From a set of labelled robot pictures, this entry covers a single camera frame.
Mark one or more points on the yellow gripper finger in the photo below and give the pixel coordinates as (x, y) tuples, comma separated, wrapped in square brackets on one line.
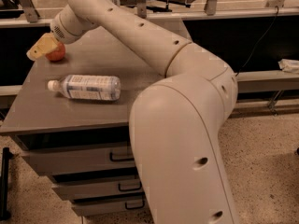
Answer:
[(46, 44)]

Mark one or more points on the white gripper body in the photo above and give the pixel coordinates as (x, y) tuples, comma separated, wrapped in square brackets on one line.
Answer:
[(62, 29)]

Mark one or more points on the red apple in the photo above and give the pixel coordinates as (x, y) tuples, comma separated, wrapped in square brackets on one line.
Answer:
[(58, 54)]

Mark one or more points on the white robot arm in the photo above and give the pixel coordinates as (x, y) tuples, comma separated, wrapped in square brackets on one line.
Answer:
[(174, 123)]

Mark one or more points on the lying labelled plastic water bottle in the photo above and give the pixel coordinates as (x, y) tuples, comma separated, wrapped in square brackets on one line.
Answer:
[(85, 87)]

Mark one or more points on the grey drawer cabinet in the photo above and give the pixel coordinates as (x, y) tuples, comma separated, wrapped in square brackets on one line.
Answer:
[(40, 118)]

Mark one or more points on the black bar at left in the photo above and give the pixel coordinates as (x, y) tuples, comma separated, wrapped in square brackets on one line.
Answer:
[(6, 157)]

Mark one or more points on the top grey drawer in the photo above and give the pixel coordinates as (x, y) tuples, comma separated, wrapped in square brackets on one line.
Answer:
[(80, 159)]

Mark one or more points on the grey drawer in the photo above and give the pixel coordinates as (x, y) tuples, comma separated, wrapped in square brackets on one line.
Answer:
[(97, 188), (80, 159), (109, 206)]

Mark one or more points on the middle grey drawer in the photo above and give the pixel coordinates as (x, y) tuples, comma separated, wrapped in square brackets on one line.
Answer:
[(97, 188)]

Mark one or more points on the bottom grey drawer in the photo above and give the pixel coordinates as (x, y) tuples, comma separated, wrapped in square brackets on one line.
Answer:
[(109, 206)]

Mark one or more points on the grey metal railing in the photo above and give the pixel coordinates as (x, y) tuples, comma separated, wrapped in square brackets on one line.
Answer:
[(47, 9)]

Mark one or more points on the crumpled white packet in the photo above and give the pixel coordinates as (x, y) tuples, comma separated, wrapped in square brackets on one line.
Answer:
[(291, 66)]

